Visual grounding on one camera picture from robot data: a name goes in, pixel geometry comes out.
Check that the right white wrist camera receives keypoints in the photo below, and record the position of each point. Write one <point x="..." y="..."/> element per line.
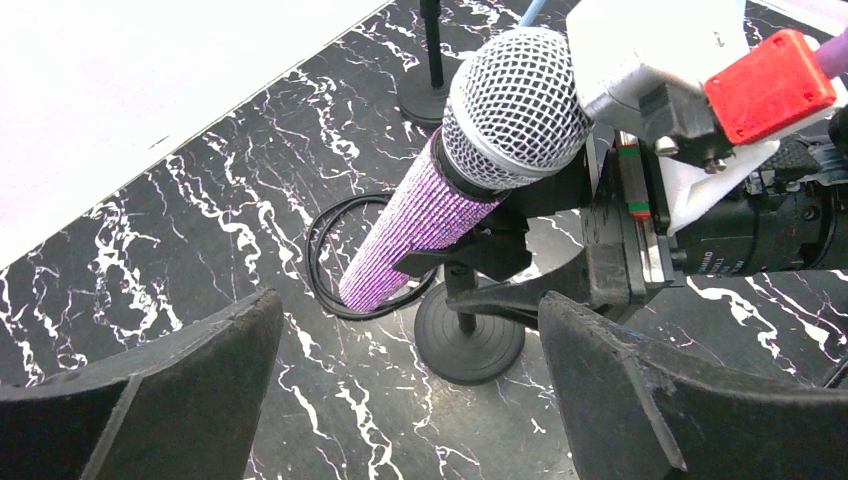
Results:
<point x="682" y="77"/>

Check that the black round mic stand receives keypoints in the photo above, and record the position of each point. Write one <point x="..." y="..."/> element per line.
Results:
<point x="472" y="329"/>
<point x="423" y="90"/>

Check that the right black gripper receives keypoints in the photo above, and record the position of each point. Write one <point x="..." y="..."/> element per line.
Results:
<point x="624" y="262"/>

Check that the light blue music stand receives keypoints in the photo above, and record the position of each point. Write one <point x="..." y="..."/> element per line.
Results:
<point x="531" y="13"/>

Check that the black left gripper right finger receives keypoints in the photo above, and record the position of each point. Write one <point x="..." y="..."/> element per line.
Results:
<point x="636" y="408"/>

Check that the purple glitter microphone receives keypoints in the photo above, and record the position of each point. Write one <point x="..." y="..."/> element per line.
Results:
<point x="512" y="118"/>

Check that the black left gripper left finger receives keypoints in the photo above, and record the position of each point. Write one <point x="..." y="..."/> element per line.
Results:
<point x="185" y="406"/>

